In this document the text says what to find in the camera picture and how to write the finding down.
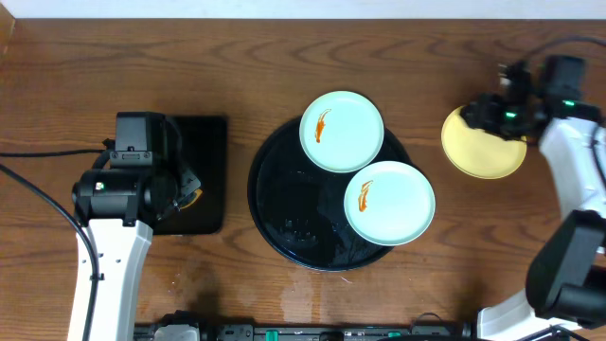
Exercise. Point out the light blue plate top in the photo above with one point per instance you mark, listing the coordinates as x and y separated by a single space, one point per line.
341 131

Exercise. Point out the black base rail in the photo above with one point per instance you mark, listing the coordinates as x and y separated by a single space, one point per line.
182 325

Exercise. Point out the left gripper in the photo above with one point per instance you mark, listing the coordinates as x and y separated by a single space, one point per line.
187 185

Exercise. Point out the black rectangular tray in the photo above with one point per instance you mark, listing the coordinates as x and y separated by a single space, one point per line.
205 148

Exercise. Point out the light blue plate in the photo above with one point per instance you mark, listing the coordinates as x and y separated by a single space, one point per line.
389 203
341 131

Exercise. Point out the yellow plate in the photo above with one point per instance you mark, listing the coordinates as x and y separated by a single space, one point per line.
477 153

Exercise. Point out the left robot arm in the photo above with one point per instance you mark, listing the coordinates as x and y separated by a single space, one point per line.
137 182

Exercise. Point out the round black tray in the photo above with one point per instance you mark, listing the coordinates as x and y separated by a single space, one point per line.
298 207

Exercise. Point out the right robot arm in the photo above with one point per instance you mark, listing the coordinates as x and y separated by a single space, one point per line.
565 289

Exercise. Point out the orange green sponge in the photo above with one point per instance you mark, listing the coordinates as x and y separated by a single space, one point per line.
192 198

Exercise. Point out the light blue plate right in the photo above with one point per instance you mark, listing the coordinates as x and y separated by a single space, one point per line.
389 203

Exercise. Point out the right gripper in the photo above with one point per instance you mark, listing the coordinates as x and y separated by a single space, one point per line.
481 114

